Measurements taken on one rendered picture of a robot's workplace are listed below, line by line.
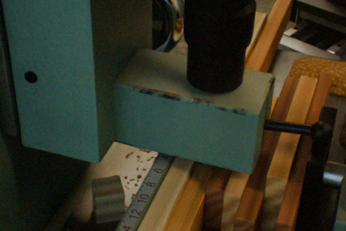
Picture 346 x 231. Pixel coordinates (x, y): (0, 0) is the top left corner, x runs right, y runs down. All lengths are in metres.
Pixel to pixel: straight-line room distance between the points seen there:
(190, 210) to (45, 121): 0.15
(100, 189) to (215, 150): 0.21
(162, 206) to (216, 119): 0.09
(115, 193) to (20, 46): 0.26
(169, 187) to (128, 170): 0.25
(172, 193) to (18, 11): 0.21
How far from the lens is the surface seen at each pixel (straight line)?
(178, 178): 0.61
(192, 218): 0.59
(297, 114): 0.67
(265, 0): 3.10
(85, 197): 0.82
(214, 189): 0.61
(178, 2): 0.71
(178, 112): 0.58
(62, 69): 0.56
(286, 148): 0.62
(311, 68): 0.86
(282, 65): 0.89
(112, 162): 0.86
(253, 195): 0.60
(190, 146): 0.60
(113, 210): 0.77
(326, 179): 0.63
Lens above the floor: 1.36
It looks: 35 degrees down
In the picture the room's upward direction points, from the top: 2 degrees clockwise
